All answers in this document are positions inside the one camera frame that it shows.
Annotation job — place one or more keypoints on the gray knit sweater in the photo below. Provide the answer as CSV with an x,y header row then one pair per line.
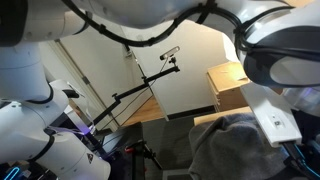
x,y
226,150

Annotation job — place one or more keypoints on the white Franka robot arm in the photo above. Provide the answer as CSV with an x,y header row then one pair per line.
x,y
26,133

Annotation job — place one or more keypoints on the black flat stand base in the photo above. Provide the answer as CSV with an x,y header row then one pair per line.
x,y
120,136

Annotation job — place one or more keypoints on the wooden dresser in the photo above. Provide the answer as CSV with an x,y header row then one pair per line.
x,y
226,86

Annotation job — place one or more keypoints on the white door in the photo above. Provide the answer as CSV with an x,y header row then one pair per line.
x,y
93,73

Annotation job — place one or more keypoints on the black tripod with red knob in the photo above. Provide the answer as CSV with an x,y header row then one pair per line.
x,y
135,160

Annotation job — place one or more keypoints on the white paper lamp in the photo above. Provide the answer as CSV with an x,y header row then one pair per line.
x,y
230,50

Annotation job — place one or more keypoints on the blue lit controller box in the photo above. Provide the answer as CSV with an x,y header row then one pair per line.
x,y
11,173

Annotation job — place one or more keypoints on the black camera boom stand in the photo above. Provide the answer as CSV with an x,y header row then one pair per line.
x,y
133,90

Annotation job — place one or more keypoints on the gray stereo camera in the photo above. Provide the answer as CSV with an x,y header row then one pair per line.
x,y
169,53

